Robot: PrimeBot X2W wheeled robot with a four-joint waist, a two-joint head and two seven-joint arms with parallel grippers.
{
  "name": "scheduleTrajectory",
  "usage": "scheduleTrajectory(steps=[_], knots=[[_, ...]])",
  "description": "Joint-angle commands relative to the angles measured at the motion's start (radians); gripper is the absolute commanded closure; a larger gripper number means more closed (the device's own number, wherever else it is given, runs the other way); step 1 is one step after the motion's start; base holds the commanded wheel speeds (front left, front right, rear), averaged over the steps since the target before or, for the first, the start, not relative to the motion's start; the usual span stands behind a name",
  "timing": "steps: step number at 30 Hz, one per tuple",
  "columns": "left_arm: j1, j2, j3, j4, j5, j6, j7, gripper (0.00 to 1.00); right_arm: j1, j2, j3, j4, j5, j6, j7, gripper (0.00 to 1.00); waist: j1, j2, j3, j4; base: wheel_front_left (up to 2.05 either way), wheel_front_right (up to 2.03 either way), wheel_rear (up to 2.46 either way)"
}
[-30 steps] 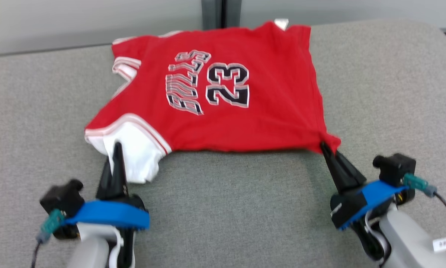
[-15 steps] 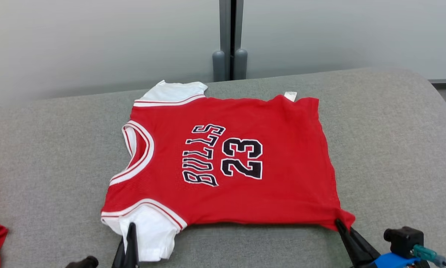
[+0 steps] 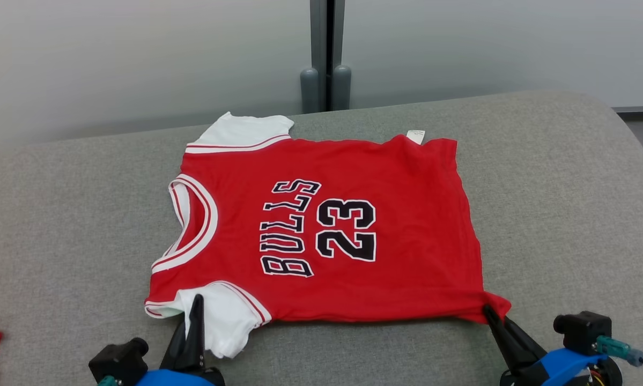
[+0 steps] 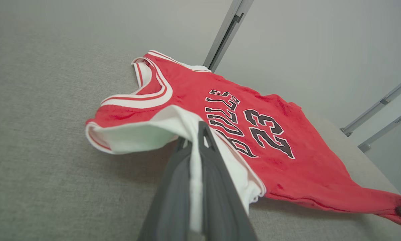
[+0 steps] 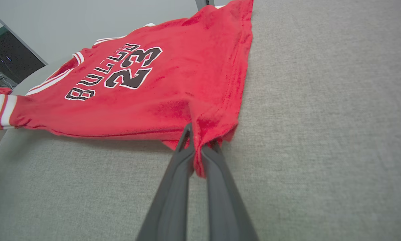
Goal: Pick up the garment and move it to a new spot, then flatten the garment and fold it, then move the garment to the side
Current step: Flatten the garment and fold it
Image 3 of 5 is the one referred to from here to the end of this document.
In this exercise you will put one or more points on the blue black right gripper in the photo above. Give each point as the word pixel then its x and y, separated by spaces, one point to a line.
pixel 560 370

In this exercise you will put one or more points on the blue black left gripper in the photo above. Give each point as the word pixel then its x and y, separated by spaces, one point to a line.
pixel 182 378

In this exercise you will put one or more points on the red Bulls jersey white sleeves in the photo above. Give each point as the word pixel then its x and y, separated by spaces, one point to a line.
pixel 396 257

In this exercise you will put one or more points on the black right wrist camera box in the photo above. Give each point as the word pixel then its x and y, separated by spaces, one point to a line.
pixel 581 329

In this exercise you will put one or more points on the grey partition post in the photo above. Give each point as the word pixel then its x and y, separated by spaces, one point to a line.
pixel 310 88
pixel 340 86

